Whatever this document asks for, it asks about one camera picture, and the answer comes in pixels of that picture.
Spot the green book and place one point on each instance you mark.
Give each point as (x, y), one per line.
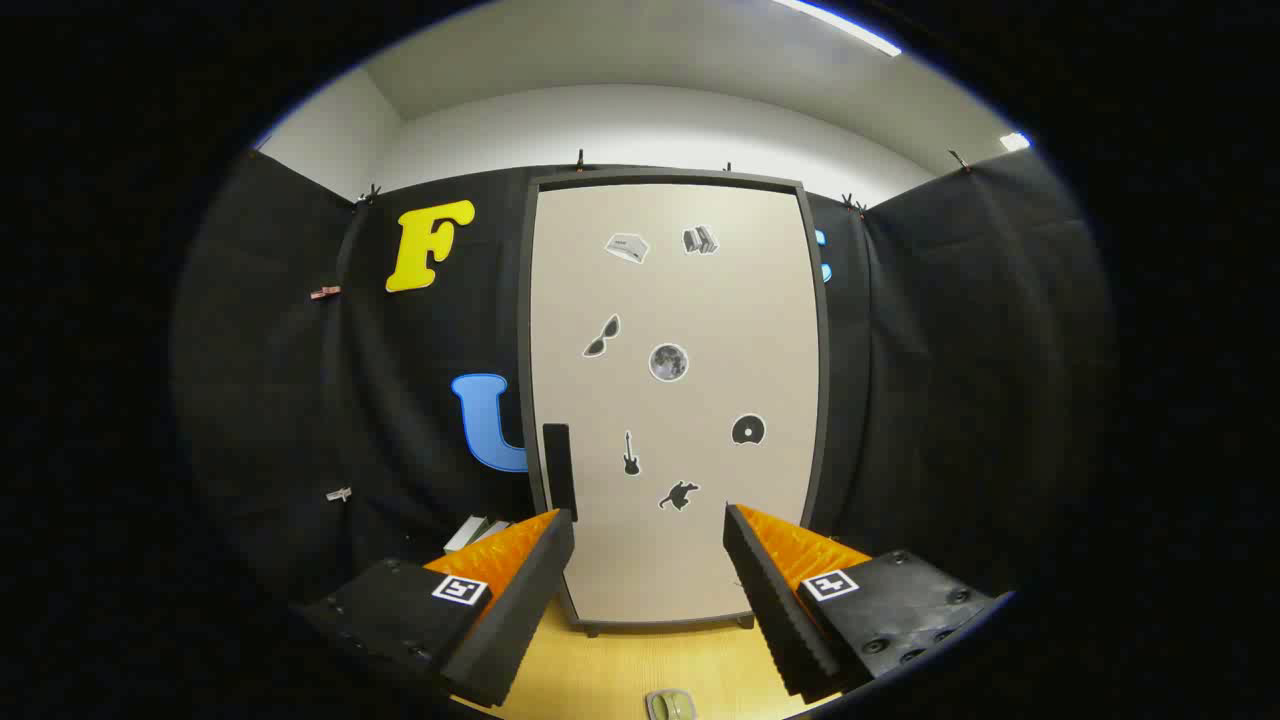
(462, 534)

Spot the ceiling light strip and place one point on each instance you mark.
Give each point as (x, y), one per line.
(840, 26)

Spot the green rounded object with tray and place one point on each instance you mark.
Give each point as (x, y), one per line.
(671, 706)

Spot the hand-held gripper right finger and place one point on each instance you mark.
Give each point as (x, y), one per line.
(770, 600)

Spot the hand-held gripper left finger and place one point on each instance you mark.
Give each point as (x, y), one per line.
(530, 600)

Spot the black backdrop cloth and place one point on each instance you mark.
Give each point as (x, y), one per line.
(280, 400)

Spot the ceiling light panel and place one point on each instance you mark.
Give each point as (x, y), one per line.
(1015, 141)

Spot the grey cabinet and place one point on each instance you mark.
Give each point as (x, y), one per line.
(660, 178)

